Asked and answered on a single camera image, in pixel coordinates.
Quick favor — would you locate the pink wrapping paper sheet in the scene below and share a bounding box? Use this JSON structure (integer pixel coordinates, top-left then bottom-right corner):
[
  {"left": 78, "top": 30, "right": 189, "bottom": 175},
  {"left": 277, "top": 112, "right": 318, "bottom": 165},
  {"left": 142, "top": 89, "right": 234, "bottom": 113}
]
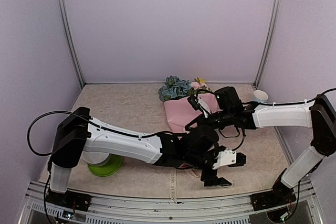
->
[{"left": 163, "top": 93, "right": 218, "bottom": 133}]

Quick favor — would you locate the pale pink fake flower stem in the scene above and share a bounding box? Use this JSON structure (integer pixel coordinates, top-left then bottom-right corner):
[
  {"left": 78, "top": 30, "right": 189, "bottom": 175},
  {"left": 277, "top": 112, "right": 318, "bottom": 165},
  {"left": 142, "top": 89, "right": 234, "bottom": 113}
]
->
[{"left": 191, "top": 78, "right": 212, "bottom": 93}]

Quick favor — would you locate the beige printed ribbon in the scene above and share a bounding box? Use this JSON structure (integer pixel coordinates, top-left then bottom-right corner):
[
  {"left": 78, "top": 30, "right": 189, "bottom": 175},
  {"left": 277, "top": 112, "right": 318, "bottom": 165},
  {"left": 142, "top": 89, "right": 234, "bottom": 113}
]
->
[{"left": 166, "top": 167, "right": 236, "bottom": 204}]

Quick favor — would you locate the yellow fake flower stem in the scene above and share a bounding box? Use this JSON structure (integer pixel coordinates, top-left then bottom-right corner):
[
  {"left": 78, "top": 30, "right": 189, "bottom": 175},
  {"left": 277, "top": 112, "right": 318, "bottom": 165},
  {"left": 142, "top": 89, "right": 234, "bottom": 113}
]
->
[{"left": 195, "top": 77, "right": 206, "bottom": 84}]

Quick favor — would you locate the blue fake flower bunch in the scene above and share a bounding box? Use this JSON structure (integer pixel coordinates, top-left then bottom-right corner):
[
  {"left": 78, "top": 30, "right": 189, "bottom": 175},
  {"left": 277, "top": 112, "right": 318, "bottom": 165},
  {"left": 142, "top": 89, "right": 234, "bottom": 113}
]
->
[{"left": 158, "top": 76, "right": 192, "bottom": 102}]

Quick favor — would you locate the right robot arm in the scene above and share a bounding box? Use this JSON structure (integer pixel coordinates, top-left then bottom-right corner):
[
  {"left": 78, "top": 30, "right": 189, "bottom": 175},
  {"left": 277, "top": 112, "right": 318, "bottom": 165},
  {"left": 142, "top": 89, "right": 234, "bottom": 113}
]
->
[{"left": 187, "top": 87, "right": 335, "bottom": 205}]

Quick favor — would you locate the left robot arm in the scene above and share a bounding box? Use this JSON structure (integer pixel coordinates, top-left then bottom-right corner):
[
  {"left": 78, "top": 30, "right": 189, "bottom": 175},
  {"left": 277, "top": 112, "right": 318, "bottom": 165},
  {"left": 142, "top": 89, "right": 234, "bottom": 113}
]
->
[{"left": 49, "top": 107, "right": 238, "bottom": 206}]

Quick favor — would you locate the light blue mug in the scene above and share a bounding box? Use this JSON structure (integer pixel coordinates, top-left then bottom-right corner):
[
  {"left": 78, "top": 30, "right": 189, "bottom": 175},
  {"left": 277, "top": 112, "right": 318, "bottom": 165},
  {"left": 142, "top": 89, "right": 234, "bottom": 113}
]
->
[{"left": 252, "top": 90, "right": 269, "bottom": 103}]

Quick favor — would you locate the green plastic plate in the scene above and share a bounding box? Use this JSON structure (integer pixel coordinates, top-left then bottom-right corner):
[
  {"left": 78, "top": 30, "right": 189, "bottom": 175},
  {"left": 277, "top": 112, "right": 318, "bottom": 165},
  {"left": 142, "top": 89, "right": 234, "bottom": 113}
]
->
[{"left": 87, "top": 155, "right": 122, "bottom": 177}]

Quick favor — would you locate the white ceramic bowl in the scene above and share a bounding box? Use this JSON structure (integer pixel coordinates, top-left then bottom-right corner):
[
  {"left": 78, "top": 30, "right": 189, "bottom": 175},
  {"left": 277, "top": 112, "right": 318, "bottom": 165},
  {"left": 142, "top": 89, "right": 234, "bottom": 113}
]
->
[{"left": 82, "top": 152, "right": 110, "bottom": 167}]

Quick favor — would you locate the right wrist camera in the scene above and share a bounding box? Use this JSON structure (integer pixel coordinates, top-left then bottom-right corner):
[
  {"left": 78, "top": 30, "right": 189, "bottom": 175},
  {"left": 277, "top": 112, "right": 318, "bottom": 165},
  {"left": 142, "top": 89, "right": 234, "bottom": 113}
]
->
[{"left": 187, "top": 95, "right": 211, "bottom": 118}]

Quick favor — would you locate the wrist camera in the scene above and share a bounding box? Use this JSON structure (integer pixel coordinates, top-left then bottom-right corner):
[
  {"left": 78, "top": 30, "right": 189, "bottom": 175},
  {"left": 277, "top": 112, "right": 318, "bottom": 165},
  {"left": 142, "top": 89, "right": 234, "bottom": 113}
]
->
[
  {"left": 212, "top": 150, "right": 247, "bottom": 170},
  {"left": 187, "top": 95, "right": 211, "bottom": 118}
]

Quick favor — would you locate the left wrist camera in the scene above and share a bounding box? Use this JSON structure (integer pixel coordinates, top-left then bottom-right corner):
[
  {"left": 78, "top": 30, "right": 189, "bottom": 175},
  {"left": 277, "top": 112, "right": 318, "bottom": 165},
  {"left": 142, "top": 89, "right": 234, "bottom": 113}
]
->
[{"left": 212, "top": 150, "right": 247, "bottom": 170}]

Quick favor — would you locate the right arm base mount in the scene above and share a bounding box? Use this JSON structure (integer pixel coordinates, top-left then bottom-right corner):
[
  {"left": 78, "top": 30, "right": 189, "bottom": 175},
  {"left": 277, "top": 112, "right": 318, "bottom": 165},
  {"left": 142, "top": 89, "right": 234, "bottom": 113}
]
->
[{"left": 250, "top": 189, "right": 297, "bottom": 211}]

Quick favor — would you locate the front aluminium rail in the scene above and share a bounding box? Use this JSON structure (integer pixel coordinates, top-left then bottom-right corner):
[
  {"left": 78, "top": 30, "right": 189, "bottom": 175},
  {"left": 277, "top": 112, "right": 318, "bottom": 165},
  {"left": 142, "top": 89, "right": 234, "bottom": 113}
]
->
[{"left": 16, "top": 181, "right": 327, "bottom": 223}]

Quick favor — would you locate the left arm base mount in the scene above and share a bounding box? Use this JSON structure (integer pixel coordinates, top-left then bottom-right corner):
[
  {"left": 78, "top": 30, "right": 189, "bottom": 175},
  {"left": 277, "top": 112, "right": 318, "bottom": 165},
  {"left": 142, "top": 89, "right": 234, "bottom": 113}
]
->
[{"left": 46, "top": 189, "right": 91, "bottom": 212}]

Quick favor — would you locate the right aluminium frame post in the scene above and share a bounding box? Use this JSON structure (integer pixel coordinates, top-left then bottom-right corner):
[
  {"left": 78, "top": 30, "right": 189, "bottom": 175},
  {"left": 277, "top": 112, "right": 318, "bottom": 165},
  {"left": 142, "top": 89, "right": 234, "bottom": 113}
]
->
[{"left": 253, "top": 0, "right": 281, "bottom": 89}]

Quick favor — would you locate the aluminium frame post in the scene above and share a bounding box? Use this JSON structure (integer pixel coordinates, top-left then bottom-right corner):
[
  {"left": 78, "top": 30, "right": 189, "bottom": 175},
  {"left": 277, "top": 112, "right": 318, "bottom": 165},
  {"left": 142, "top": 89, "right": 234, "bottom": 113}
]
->
[
  {"left": 253, "top": 0, "right": 281, "bottom": 89},
  {"left": 58, "top": 0, "right": 86, "bottom": 89}
]

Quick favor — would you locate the left aluminium frame post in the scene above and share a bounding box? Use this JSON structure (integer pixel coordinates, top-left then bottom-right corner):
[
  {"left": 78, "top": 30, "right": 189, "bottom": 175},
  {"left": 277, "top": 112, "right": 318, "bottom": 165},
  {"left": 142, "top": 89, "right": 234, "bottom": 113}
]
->
[{"left": 58, "top": 0, "right": 86, "bottom": 89}]

